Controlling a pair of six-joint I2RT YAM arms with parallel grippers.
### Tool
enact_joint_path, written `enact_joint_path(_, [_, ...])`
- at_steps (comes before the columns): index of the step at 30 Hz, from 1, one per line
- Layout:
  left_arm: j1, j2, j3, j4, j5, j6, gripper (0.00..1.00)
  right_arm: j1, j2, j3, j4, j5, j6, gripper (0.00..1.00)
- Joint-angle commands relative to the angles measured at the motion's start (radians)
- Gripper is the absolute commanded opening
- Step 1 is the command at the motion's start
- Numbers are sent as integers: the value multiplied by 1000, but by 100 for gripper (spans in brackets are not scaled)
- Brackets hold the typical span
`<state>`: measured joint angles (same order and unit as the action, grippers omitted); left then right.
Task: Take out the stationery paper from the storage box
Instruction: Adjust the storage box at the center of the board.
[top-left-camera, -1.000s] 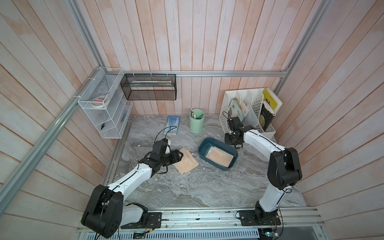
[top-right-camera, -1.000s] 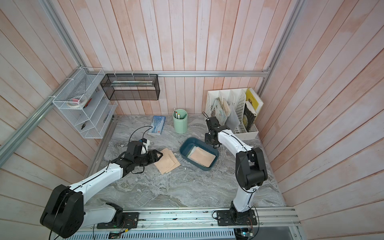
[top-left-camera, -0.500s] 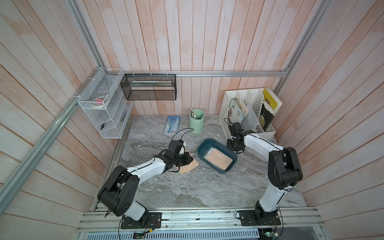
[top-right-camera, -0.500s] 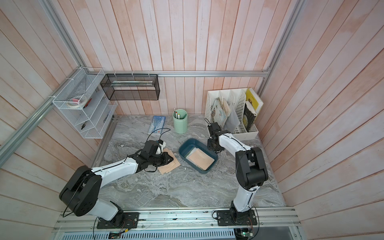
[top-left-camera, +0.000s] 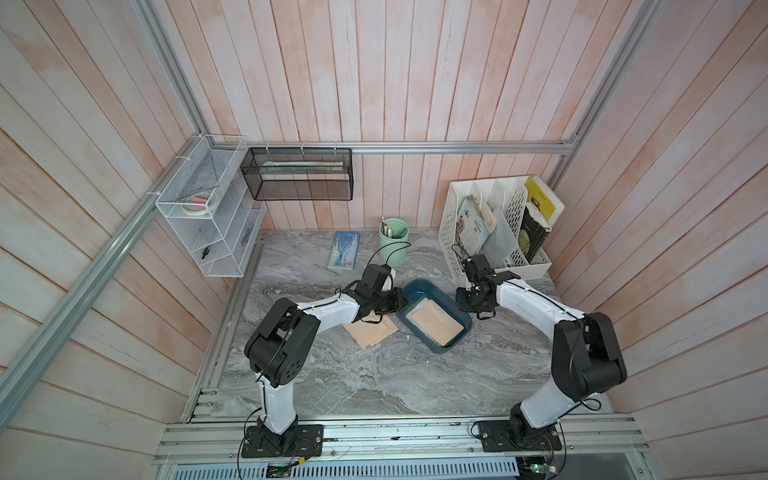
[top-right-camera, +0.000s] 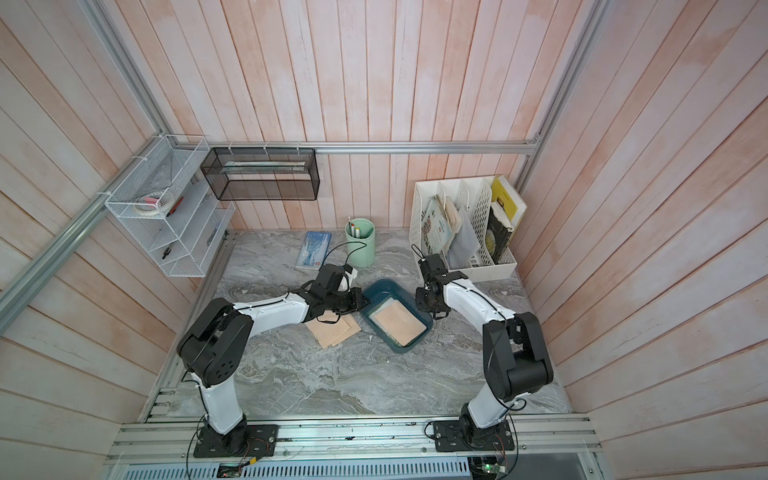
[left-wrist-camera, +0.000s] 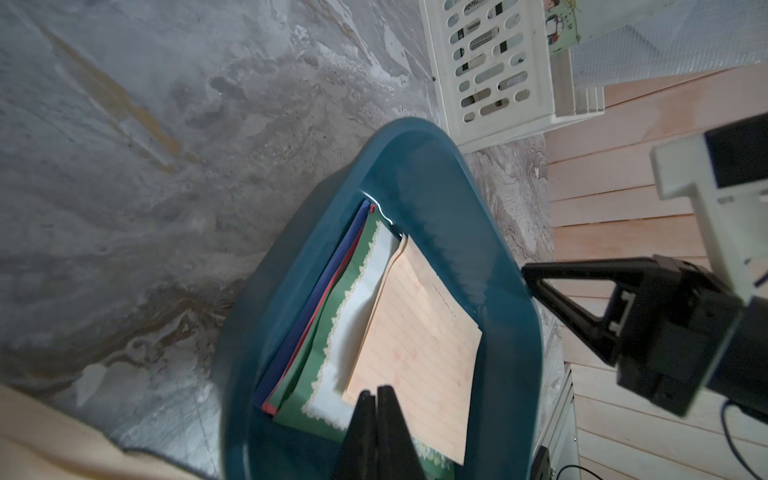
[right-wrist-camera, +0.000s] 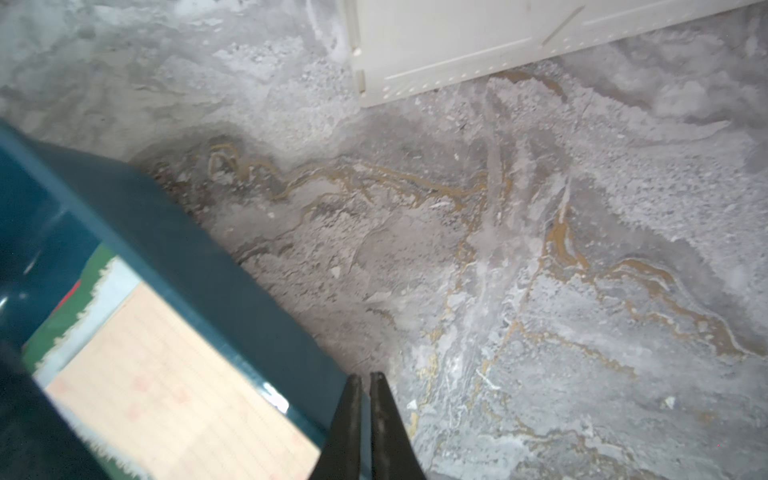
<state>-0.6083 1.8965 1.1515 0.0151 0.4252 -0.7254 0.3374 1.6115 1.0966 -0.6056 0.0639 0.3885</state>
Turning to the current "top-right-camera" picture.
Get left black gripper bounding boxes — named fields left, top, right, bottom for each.
left=326, top=286, right=372, bottom=315

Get brown stationery paper sheet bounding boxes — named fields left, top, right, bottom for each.
left=305, top=311, right=361, bottom=349

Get brown paper stack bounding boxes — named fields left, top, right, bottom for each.
left=369, top=298, right=427, bottom=347

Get dark teal storage box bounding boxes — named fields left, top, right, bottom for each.
left=360, top=279, right=434, bottom=354

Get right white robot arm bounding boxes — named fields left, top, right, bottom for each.
left=415, top=254, right=554, bottom=437

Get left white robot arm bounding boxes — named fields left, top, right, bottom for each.
left=177, top=264, right=369, bottom=437

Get blue packaged item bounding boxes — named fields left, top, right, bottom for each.
left=296, top=231, right=332, bottom=269

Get grey folder in organizer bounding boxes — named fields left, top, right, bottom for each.
left=446, top=208, right=480, bottom=270

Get illustrated booklet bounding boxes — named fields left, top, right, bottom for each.
left=421, top=195, right=463, bottom=254

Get mint green pen cup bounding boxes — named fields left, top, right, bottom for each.
left=345, top=218, right=376, bottom=269

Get white plastic file organizer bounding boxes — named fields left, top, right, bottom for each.
left=409, top=176, right=517, bottom=282

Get dark book in organizer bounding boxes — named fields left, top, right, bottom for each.
left=485, top=202, right=514, bottom=263

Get yellow book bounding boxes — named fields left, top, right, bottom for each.
left=491, top=176, right=527, bottom=229

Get tape roll on shelf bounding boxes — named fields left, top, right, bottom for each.
left=132, top=191, right=176, bottom=217

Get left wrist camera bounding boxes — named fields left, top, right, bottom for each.
left=338, top=265, right=358, bottom=292

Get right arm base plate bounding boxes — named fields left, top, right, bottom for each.
left=431, top=418, right=515, bottom=453

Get black mesh wall basket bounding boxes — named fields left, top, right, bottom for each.
left=201, top=146, right=321, bottom=201

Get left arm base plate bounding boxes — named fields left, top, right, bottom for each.
left=192, top=423, right=279, bottom=459

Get aluminium rail frame front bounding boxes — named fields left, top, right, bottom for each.
left=106, top=414, right=602, bottom=464

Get white wire wall shelf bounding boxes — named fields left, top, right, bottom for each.
left=106, top=135, right=235, bottom=278

